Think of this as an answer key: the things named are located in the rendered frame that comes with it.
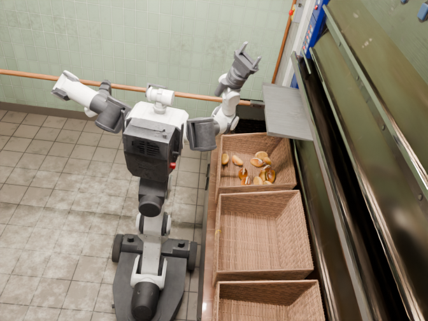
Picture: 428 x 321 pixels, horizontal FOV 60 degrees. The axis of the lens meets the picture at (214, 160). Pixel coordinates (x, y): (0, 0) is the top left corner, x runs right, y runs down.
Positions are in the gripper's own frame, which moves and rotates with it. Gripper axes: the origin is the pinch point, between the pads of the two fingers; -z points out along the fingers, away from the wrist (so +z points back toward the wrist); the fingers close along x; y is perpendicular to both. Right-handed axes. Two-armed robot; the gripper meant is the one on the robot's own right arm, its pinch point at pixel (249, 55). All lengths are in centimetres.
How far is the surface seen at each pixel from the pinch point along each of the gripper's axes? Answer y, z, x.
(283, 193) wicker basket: 24, 80, -56
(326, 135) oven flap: 19, 19, -46
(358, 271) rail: -40, -7, -81
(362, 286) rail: -44, -9, -84
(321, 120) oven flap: 29, 23, -39
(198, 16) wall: 106, 109, 94
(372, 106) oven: 19, -9, -49
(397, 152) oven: -3, -19, -65
